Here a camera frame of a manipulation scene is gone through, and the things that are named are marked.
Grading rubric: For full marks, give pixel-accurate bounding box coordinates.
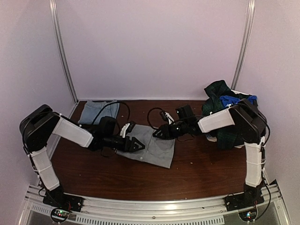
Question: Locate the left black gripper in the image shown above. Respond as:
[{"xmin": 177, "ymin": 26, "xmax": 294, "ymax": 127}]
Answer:
[{"xmin": 104, "ymin": 135, "xmax": 145, "ymax": 153}]

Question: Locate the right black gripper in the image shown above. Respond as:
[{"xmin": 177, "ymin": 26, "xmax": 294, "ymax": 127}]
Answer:
[{"xmin": 154, "ymin": 121, "xmax": 188, "ymax": 139}]

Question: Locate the grey shirt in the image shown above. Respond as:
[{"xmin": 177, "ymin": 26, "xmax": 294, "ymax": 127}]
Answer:
[{"xmin": 116, "ymin": 125, "xmax": 175, "ymax": 169}]

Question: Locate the light blue denim skirt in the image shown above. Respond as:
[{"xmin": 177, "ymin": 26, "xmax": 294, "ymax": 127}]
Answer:
[{"xmin": 78, "ymin": 100, "xmax": 120, "ymax": 125}]

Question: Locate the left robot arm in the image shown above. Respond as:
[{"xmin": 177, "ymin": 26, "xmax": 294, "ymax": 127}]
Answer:
[{"xmin": 19, "ymin": 104, "xmax": 145, "ymax": 208}]

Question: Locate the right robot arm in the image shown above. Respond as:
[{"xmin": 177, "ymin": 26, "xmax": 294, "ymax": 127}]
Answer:
[{"xmin": 153, "ymin": 98, "xmax": 270, "ymax": 207}]

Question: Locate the dark green plaid garment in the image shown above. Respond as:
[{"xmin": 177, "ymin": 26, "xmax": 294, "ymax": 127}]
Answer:
[{"xmin": 202, "ymin": 80, "xmax": 244, "ymax": 150}]

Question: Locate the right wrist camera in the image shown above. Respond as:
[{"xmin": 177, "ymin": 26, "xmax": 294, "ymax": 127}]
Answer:
[{"xmin": 159, "ymin": 111, "xmax": 174, "ymax": 125}]

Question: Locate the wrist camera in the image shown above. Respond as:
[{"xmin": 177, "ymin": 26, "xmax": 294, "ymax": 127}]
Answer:
[
  {"xmin": 120, "ymin": 121, "xmax": 136, "ymax": 138},
  {"xmin": 159, "ymin": 111, "xmax": 174, "ymax": 125}
]

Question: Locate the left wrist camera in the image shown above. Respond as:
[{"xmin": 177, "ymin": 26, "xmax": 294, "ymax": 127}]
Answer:
[{"xmin": 120, "ymin": 121, "xmax": 136, "ymax": 138}]

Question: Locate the left black cable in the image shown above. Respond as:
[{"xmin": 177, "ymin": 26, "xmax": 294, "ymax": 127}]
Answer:
[{"xmin": 89, "ymin": 100, "xmax": 131, "ymax": 158}]

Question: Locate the black cable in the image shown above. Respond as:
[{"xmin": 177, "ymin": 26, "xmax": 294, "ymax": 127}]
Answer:
[
  {"xmin": 89, "ymin": 100, "xmax": 131, "ymax": 158},
  {"xmin": 147, "ymin": 107, "xmax": 165, "ymax": 129}
]

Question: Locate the right black cable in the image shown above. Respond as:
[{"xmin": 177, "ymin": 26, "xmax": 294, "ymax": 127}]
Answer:
[{"xmin": 147, "ymin": 107, "xmax": 165, "ymax": 129}]

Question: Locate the aluminium front rail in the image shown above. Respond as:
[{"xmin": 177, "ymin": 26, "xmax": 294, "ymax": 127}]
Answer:
[{"xmin": 17, "ymin": 184, "xmax": 291, "ymax": 225}]

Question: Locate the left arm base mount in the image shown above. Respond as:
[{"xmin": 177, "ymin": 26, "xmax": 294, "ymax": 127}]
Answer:
[{"xmin": 42, "ymin": 185, "xmax": 83, "ymax": 224}]

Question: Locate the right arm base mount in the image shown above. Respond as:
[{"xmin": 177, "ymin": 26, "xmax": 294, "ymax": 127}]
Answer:
[{"xmin": 224, "ymin": 184, "xmax": 264, "ymax": 224}]

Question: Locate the right aluminium post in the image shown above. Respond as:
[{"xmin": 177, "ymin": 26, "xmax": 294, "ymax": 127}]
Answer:
[{"xmin": 231, "ymin": 0, "xmax": 256, "ymax": 90}]

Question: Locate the aluminium post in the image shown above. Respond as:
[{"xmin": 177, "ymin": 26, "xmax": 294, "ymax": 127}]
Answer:
[
  {"xmin": 231, "ymin": 0, "xmax": 256, "ymax": 90},
  {"xmin": 49, "ymin": 0, "xmax": 78, "ymax": 104}
]

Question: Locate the left aluminium post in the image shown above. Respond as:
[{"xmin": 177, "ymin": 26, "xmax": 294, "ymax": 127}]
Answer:
[{"xmin": 49, "ymin": 0, "xmax": 78, "ymax": 104}]

